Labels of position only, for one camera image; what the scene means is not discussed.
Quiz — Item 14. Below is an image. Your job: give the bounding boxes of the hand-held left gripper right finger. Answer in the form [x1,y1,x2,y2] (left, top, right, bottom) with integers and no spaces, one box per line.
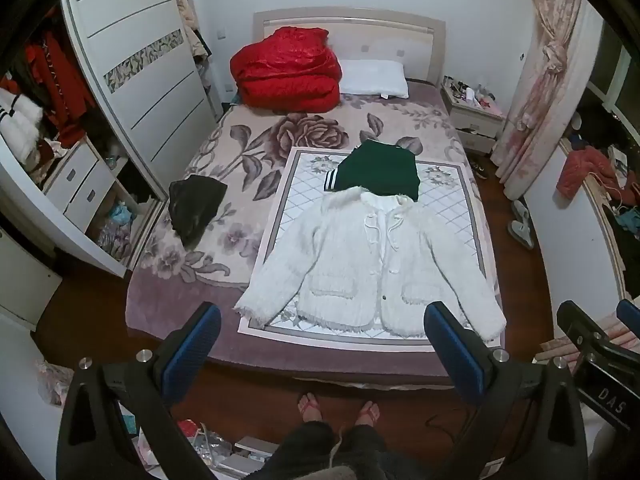
[423,301,590,480]

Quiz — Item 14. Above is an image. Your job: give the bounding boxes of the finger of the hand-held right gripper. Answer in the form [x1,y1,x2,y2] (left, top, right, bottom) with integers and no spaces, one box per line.
[556,301,601,361]
[616,299,640,333]

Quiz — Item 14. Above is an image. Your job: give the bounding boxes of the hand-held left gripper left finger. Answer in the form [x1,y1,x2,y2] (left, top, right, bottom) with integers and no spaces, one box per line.
[56,302,222,480]

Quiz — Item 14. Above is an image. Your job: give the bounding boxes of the white fluffy jacket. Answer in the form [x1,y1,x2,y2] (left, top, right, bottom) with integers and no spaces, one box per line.
[234,186,507,343]

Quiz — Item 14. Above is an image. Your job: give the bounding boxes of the red hanging clothes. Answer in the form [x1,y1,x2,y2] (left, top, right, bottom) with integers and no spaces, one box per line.
[22,7,96,146]

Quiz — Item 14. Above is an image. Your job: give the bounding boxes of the beige hanging clothes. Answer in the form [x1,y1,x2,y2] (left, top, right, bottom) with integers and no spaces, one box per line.
[172,0,211,61]

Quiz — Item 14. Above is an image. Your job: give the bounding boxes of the white desk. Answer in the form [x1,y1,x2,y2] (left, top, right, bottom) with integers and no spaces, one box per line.
[525,135,640,311]

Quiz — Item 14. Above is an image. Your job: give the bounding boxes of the clutter on floor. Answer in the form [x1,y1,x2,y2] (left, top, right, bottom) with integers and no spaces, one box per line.
[175,417,281,476]

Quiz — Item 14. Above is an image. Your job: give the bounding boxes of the pair of grey slippers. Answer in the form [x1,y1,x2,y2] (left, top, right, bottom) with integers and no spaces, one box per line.
[507,200,536,251]

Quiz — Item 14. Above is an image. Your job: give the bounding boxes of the dark crumpled garment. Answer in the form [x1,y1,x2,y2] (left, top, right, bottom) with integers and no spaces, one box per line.
[168,176,229,250]

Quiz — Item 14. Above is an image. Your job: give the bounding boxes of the red padded jacket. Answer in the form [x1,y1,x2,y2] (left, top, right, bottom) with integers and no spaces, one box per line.
[556,147,621,201]

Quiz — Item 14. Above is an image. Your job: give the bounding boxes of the person's legs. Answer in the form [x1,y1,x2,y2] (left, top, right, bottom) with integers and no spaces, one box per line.
[260,392,396,480]

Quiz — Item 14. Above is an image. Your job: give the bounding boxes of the white quilted mat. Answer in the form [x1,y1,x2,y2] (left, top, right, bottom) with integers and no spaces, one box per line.
[237,147,493,353]

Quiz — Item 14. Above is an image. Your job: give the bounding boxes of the floral pink blanket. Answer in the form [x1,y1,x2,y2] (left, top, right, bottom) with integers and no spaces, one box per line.
[125,80,501,378]

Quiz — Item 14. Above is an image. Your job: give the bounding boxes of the green jacket with striped cuffs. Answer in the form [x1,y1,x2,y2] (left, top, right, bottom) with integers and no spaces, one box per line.
[323,141,421,201]

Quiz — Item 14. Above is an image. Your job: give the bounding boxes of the white nightstand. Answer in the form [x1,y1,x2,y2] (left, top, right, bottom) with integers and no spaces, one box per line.
[441,77,506,156]

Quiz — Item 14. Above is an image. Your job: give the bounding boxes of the pink floral curtain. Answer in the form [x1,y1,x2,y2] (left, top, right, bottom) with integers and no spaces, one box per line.
[492,0,583,201]

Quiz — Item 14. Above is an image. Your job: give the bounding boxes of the clutter on nightstand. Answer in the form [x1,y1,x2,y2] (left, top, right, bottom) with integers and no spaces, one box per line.
[444,76,503,113]

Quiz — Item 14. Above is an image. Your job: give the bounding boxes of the white wardrobe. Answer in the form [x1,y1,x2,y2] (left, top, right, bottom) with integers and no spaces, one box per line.
[0,0,218,281]

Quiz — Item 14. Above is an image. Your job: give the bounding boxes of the white furry garment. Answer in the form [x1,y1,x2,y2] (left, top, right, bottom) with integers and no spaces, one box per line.
[0,87,45,163]

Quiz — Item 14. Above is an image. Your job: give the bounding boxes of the white pillow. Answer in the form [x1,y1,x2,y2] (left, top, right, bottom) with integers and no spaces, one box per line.
[339,59,410,100]

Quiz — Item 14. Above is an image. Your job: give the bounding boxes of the red quilt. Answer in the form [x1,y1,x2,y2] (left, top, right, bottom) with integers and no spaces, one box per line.
[230,26,342,112]

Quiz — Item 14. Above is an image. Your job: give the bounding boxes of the bed with beige headboard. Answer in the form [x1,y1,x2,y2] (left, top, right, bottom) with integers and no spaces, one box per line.
[125,7,503,388]

